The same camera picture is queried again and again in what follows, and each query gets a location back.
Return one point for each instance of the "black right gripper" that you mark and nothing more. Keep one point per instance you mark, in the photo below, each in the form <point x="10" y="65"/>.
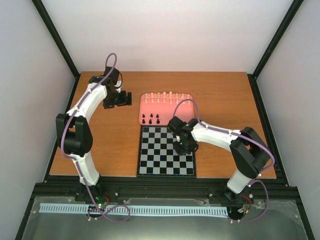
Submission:
<point x="180" y="152"/>

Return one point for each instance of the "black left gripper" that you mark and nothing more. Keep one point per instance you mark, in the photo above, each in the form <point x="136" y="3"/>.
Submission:
<point x="124" y="101"/>

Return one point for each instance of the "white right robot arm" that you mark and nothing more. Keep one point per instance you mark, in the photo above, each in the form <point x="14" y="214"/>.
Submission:
<point x="249" y="152"/>

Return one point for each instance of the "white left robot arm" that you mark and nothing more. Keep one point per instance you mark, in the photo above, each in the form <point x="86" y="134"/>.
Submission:
<point x="74" y="136"/>

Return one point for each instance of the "pink plastic tray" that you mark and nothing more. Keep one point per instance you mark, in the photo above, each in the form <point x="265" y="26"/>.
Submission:
<point x="165" y="111"/>

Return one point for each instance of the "black white chessboard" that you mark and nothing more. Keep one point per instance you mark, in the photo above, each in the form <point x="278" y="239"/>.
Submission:
<point x="157" y="157"/>

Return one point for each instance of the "light blue cable duct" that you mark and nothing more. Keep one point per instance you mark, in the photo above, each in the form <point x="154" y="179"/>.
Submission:
<point x="136" y="210"/>

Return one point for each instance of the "black aluminium frame base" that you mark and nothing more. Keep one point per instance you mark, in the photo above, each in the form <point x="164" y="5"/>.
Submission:
<point x="170" y="187"/>

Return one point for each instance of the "black left frame post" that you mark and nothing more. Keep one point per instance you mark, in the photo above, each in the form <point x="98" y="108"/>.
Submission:
<point x="49" y="24"/>

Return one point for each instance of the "black frame post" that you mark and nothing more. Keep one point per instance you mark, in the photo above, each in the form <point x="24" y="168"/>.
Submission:
<point x="49" y="24"/>
<point x="279" y="33"/>

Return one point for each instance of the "black right frame post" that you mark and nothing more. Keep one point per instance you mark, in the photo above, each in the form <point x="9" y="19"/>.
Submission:
<point x="279" y="33"/>

